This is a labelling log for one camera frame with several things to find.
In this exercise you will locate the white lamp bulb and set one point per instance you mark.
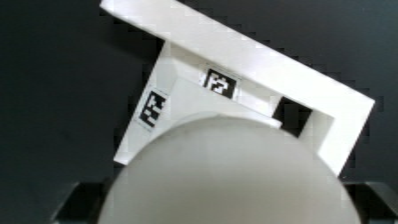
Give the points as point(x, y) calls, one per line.
point(226, 173)

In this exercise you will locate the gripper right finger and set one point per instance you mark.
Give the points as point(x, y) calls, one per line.
point(375, 201)

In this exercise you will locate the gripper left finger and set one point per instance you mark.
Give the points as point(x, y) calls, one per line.
point(80, 208)

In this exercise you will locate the white border frame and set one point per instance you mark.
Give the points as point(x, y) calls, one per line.
point(322, 109)

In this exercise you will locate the white lamp base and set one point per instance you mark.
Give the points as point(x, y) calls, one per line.
point(192, 91)

